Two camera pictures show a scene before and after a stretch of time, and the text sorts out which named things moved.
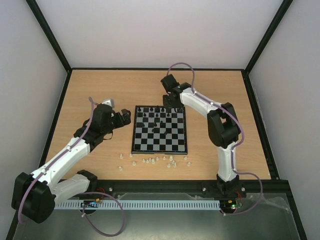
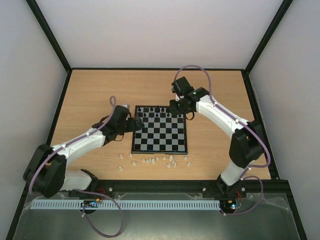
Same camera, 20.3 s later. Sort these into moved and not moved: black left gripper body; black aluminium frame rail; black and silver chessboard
Moved: black left gripper body
Not moved: black aluminium frame rail; black and silver chessboard
